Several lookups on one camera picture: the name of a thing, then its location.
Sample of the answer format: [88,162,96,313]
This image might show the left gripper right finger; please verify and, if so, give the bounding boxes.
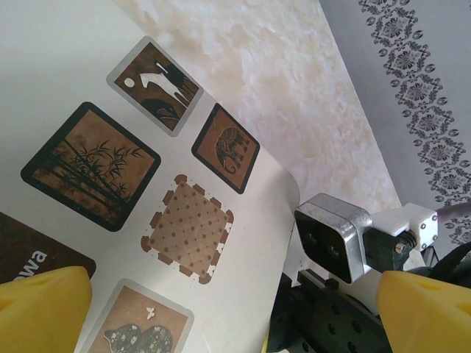
[375,270,471,353]

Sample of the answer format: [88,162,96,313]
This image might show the white box with brown tiles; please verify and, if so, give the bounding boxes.
[0,0,301,353]

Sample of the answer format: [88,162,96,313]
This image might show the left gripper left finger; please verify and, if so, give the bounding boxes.
[0,266,93,353]

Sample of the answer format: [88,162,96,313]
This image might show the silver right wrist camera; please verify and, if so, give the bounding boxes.
[294,193,441,285]

